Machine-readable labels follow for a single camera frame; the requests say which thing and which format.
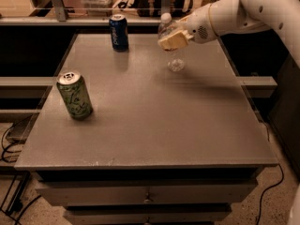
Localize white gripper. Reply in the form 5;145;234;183
157;4;218;51

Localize clear plastic water bottle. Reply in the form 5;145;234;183
157;13;186;72

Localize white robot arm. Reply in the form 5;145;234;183
157;0;300;67

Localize black backpack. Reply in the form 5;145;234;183
131;0;193;17

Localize blue Pepsi soda can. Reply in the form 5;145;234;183
109;14;128;52

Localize grey drawer cabinet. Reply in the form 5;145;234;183
16;34;278;225

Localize green soda can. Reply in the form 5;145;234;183
56;70;93;120

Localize metal drawer knob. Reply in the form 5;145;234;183
143;195;153;204

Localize grey metal shelf rail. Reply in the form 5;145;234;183
0;0;159;27

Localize black cable on right floor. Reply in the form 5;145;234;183
254;122;285;225

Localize black cables on left floor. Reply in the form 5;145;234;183
0;114;42;225

